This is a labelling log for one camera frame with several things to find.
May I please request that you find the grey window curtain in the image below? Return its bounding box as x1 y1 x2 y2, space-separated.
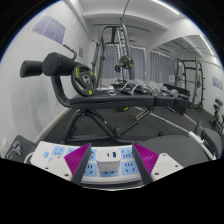
149 50 178 84
101 44 147 81

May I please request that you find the chrome cable row handle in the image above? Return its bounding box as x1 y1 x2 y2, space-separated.
119 81 139 96

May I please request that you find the black box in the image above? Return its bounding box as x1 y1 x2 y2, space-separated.
163 83 192 116

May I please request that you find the small purple wall poster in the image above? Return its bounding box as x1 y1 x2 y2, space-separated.
212 76 224 91

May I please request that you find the black squat rack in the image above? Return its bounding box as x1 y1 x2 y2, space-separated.
174 58 205 113

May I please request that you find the metal key ring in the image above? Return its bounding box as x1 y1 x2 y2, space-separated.
6 140 23 159

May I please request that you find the grey cable machine rack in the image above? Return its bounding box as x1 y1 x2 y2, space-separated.
91 23 138 89

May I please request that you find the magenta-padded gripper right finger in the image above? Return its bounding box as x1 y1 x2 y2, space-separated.
131 142 184 184

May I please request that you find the white power strip cable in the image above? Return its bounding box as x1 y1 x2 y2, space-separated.
23 151 36 164

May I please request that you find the white power strip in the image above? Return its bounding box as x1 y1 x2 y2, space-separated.
29 140 148 185

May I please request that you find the large purple wall poster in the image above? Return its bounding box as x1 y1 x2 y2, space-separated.
31 13 67 45

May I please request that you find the short ceiling light strip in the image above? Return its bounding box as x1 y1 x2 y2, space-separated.
199 34 215 56

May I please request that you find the black yellow-marked weight plate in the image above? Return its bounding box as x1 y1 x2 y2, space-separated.
114 54 134 73
70 64 97 98

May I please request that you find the black adjustable weight bench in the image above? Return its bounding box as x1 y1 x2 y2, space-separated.
19 43 191 141

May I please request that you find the white charger block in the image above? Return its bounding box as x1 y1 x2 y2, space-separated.
95 148 122 174

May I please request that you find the long ceiling light strip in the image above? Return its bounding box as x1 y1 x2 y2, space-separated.
151 0 181 15

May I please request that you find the group of chrome dumbbells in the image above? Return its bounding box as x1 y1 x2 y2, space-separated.
139 83 181 99

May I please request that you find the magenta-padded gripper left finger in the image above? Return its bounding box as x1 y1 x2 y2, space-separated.
41 143 93 184

